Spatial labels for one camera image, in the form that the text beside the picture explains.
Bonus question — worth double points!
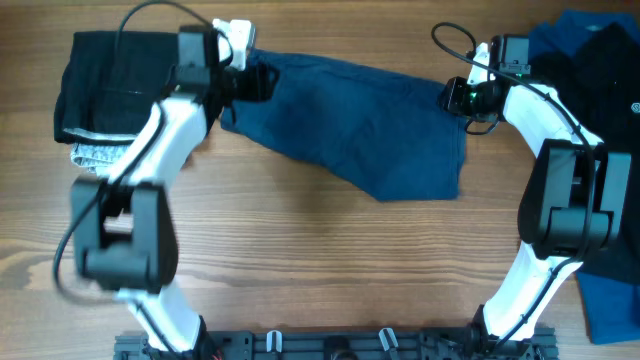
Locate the dark blue shorts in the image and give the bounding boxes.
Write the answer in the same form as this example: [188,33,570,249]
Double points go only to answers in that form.
[221,50,466,201]

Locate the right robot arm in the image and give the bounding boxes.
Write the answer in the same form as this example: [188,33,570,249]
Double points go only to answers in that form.
[440,35,631,359]

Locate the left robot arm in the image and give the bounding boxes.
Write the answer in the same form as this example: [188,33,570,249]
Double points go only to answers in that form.
[67,19,269,359]

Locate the black polo shirt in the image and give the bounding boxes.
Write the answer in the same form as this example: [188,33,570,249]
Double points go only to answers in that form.
[529,22,639,285]

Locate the folded black garment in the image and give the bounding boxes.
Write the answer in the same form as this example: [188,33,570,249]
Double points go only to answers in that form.
[53,31,178,145]

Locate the grey patterned folded cloth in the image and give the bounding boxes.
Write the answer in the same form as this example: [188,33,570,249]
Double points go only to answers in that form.
[70,143,129,174]

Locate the blue polo shirt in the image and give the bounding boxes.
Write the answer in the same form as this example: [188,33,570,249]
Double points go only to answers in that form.
[533,10,639,345]

